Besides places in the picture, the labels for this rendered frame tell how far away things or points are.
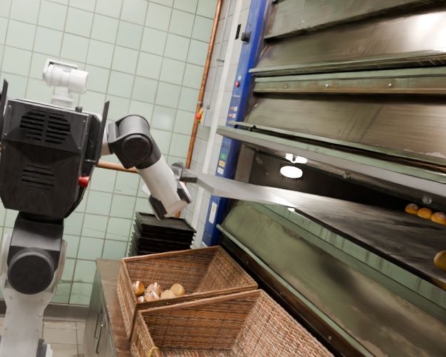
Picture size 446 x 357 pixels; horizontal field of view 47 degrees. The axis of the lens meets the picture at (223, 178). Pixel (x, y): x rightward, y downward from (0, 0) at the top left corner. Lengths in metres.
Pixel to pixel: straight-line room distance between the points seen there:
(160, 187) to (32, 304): 0.51
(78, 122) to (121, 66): 1.97
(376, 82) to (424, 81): 0.21
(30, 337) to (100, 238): 1.82
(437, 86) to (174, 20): 2.24
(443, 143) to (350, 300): 0.54
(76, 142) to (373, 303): 0.91
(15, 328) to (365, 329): 1.00
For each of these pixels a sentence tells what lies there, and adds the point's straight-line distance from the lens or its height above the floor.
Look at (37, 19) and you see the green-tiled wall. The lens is 3.31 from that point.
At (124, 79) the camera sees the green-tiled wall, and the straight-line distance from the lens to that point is 3.30.
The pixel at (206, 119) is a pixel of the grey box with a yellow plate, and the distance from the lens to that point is 3.05.
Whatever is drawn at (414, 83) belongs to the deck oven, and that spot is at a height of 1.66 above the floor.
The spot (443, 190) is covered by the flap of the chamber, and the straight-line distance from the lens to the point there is 1.10.
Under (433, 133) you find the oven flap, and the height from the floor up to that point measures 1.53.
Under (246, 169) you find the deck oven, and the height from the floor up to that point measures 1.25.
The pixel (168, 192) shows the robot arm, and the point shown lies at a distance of 1.58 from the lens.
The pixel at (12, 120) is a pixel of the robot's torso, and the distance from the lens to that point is 1.38.
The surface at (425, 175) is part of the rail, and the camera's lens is 1.15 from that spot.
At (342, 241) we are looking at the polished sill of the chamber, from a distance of 1.63.
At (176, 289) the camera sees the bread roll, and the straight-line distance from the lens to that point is 2.48.
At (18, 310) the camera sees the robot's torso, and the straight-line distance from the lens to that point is 1.65.
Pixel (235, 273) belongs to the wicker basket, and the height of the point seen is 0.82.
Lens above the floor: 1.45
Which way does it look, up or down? 6 degrees down
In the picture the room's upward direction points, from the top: 12 degrees clockwise
